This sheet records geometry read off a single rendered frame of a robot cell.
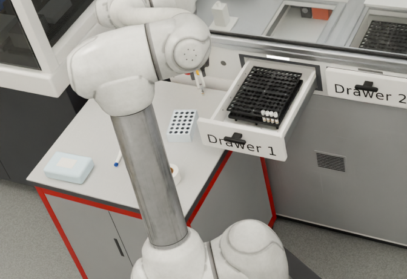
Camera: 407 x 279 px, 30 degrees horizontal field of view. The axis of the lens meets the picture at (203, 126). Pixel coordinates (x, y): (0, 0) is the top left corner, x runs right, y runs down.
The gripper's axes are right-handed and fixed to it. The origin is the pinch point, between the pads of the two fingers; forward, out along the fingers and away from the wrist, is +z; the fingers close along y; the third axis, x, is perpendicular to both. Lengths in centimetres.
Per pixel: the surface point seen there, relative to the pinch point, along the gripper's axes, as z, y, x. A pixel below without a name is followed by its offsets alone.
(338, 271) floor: 101, 33, -16
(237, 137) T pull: 9.6, 5.5, -21.7
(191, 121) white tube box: 22.2, -6.1, 5.9
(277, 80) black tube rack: 13.5, 25.6, 3.4
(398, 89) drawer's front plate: 12, 58, -20
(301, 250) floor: 101, 23, -1
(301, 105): 13.3, 28.9, -12.2
